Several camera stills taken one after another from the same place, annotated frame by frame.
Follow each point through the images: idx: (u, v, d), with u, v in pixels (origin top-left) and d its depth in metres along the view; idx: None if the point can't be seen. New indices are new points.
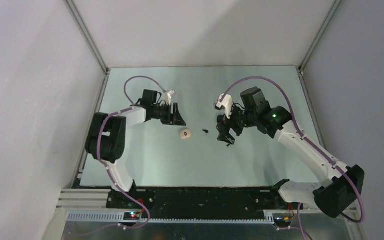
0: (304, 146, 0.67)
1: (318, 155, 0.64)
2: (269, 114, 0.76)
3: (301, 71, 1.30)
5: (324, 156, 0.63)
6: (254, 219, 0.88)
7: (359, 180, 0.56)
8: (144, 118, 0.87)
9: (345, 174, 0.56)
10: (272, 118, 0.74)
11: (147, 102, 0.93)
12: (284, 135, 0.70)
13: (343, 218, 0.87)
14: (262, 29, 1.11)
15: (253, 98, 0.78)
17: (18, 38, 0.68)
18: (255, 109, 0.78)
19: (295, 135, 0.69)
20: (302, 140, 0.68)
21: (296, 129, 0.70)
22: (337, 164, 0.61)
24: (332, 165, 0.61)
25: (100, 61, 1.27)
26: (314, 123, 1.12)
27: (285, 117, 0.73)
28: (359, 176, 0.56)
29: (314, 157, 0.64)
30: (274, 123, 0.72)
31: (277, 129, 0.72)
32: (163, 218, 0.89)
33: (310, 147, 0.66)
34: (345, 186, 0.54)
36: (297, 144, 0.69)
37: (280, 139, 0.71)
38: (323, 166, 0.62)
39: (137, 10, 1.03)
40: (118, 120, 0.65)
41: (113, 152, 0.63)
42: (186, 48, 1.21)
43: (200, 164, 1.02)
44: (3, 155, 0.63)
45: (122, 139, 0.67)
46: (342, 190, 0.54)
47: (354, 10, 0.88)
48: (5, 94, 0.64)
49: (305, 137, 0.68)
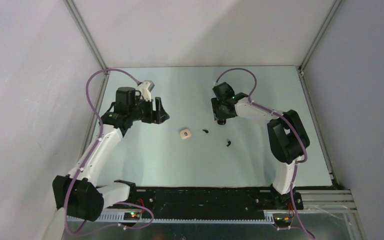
0: (252, 109, 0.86)
1: (261, 111, 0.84)
2: (231, 98, 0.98)
3: (301, 71, 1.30)
5: (266, 110, 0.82)
6: (254, 219, 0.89)
7: (293, 119, 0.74)
8: (119, 135, 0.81)
9: (280, 115, 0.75)
10: (232, 100, 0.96)
11: (123, 106, 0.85)
12: (239, 106, 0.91)
13: (343, 219, 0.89)
14: (261, 30, 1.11)
15: (219, 89, 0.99)
17: (19, 38, 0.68)
18: (221, 94, 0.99)
19: (246, 104, 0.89)
20: (251, 105, 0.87)
21: (248, 98, 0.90)
22: (274, 110, 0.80)
24: (270, 112, 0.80)
25: (100, 61, 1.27)
26: (314, 124, 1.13)
27: (242, 97, 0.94)
28: (293, 117, 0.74)
29: (258, 112, 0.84)
30: (233, 103, 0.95)
31: (235, 105, 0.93)
32: (163, 218, 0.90)
33: (256, 109, 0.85)
34: (279, 124, 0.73)
36: (248, 109, 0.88)
37: (239, 111, 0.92)
38: (265, 115, 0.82)
39: (138, 10, 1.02)
40: (83, 187, 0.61)
41: (90, 213, 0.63)
42: (186, 49, 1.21)
43: (200, 164, 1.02)
44: (3, 154, 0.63)
45: (95, 197, 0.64)
46: (277, 125, 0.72)
47: (353, 10, 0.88)
48: (5, 95, 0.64)
49: (253, 102, 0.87)
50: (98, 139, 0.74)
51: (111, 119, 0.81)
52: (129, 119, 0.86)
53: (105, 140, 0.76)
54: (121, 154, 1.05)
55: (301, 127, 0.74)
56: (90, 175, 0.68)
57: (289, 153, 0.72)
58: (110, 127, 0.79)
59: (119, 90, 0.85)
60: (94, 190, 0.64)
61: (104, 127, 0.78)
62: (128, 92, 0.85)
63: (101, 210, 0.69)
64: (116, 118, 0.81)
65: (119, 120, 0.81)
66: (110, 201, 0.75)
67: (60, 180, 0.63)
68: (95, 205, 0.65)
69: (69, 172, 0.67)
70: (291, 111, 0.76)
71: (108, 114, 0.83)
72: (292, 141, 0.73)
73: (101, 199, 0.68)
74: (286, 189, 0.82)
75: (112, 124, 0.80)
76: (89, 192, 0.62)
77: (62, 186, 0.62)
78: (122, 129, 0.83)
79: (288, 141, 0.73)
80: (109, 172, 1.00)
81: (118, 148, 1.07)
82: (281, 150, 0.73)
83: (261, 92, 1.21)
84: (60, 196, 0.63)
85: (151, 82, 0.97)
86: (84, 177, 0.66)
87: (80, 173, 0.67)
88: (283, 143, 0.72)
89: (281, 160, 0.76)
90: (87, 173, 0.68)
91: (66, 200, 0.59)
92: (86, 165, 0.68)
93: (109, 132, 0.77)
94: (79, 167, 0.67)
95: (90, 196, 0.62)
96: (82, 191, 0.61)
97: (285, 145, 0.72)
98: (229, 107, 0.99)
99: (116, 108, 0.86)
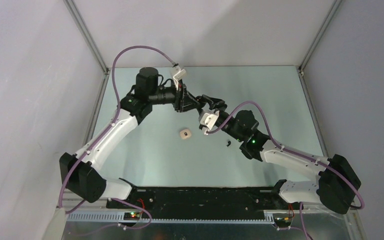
0: (285, 156, 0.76)
1: (302, 161, 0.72)
2: (254, 144, 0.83)
3: (301, 71, 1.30)
5: (306, 157, 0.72)
6: (254, 219, 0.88)
7: (344, 167, 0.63)
8: (133, 123, 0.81)
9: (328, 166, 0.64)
10: (252, 144, 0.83)
11: (143, 92, 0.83)
12: (266, 154, 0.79)
13: (344, 218, 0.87)
14: (261, 30, 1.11)
15: (248, 128, 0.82)
17: (19, 38, 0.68)
18: (248, 131, 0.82)
19: (275, 150, 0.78)
20: (281, 152, 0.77)
21: (274, 142, 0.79)
22: (318, 159, 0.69)
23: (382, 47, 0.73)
24: (314, 163, 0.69)
25: (100, 61, 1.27)
26: (314, 123, 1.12)
27: (264, 139, 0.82)
28: (342, 164, 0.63)
29: (297, 161, 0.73)
30: (258, 151, 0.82)
31: (260, 152, 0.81)
32: (163, 218, 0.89)
33: (292, 155, 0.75)
34: (333, 178, 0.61)
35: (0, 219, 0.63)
36: (280, 157, 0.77)
37: (266, 158, 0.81)
38: (307, 166, 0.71)
39: (137, 9, 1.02)
40: (85, 170, 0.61)
41: (91, 194, 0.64)
42: (185, 49, 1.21)
43: (200, 163, 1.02)
44: (5, 153, 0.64)
45: (98, 180, 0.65)
46: (334, 184, 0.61)
47: (353, 10, 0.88)
48: (6, 94, 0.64)
49: (284, 148, 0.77)
50: (111, 124, 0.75)
51: (129, 105, 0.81)
52: (148, 108, 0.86)
53: (118, 126, 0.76)
54: (121, 154, 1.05)
55: (353, 175, 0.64)
56: (95, 160, 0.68)
57: (347, 204, 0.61)
58: (126, 114, 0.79)
59: (140, 73, 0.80)
60: (97, 174, 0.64)
61: (120, 112, 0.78)
62: (150, 76, 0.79)
63: (102, 193, 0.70)
64: (134, 106, 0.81)
65: (137, 108, 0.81)
66: (110, 193, 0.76)
67: (66, 159, 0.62)
68: (98, 187, 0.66)
69: (77, 152, 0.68)
70: (337, 156, 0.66)
71: (128, 98, 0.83)
72: (347, 191, 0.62)
73: (103, 183, 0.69)
74: (295, 199, 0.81)
75: (130, 111, 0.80)
76: (93, 174, 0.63)
77: (67, 167, 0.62)
78: (139, 116, 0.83)
79: (344, 192, 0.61)
80: (109, 171, 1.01)
81: (117, 148, 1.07)
82: (338, 203, 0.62)
83: (260, 92, 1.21)
84: (65, 172, 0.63)
85: (182, 70, 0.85)
86: (89, 160, 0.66)
87: (86, 155, 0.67)
88: (340, 195, 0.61)
89: (334, 211, 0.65)
90: (92, 156, 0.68)
91: (66, 180, 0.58)
92: (93, 148, 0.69)
93: (123, 119, 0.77)
94: (87, 149, 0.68)
95: (95, 178, 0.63)
96: (83, 174, 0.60)
97: (344, 201, 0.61)
98: (249, 151, 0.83)
99: (137, 93, 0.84)
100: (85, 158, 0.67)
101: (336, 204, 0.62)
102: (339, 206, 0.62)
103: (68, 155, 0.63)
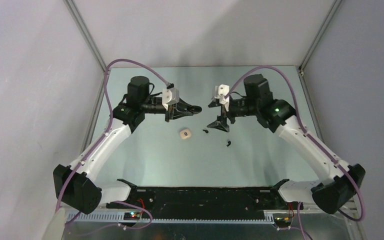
0: (305, 142, 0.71)
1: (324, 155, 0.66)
2: (274, 112, 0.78)
3: (301, 71, 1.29)
5: (326, 155, 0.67)
6: (253, 219, 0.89)
7: (359, 179, 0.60)
8: (127, 132, 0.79)
9: (347, 173, 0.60)
10: (275, 113, 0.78)
11: (135, 101, 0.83)
12: (286, 130, 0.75)
13: (344, 219, 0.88)
14: (261, 30, 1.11)
15: (258, 88, 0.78)
17: (19, 39, 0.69)
18: (256, 91, 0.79)
19: (297, 131, 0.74)
20: (304, 136, 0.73)
21: (299, 124, 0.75)
22: (340, 162, 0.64)
23: (382, 47, 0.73)
24: (334, 163, 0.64)
25: (100, 61, 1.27)
26: (314, 123, 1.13)
27: (288, 111, 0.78)
28: (360, 175, 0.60)
29: (316, 156, 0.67)
30: (278, 117, 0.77)
31: (280, 119, 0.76)
32: (163, 218, 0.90)
33: (313, 145, 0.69)
34: (345, 185, 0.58)
35: (0, 220, 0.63)
36: (299, 139, 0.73)
37: (282, 134, 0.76)
38: (325, 164, 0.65)
39: (137, 10, 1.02)
40: (80, 181, 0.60)
41: (86, 206, 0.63)
42: (185, 49, 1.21)
43: (200, 163, 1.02)
44: (5, 154, 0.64)
45: (93, 191, 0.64)
46: (343, 192, 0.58)
47: (353, 10, 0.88)
48: (6, 94, 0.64)
49: (307, 133, 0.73)
50: (104, 133, 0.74)
51: (122, 114, 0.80)
52: (139, 116, 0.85)
53: (111, 135, 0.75)
54: (120, 154, 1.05)
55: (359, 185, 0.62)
56: (90, 170, 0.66)
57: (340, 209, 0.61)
58: (119, 122, 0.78)
59: (131, 83, 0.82)
60: (92, 185, 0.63)
61: (112, 122, 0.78)
62: (141, 85, 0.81)
63: (98, 203, 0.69)
64: (127, 114, 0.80)
65: (130, 117, 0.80)
66: (109, 196, 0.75)
67: (60, 171, 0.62)
68: (93, 198, 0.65)
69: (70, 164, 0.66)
70: (357, 165, 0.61)
71: (120, 107, 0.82)
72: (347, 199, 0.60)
73: (99, 194, 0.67)
74: (291, 199, 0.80)
75: (122, 119, 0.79)
76: (89, 185, 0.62)
77: (62, 178, 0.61)
78: (132, 125, 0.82)
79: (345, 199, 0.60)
80: (109, 171, 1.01)
81: (117, 148, 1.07)
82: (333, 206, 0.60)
83: None
84: (59, 183, 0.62)
85: (173, 98, 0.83)
86: (84, 171, 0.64)
87: (80, 166, 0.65)
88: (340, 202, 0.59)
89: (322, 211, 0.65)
90: (87, 167, 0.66)
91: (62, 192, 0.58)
92: (87, 158, 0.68)
93: (116, 128, 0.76)
94: (81, 160, 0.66)
95: (90, 188, 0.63)
96: (79, 186, 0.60)
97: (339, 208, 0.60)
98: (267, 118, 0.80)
99: (128, 102, 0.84)
100: (79, 169, 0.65)
101: (331, 208, 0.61)
102: (330, 208, 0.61)
103: (62, 166, 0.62)
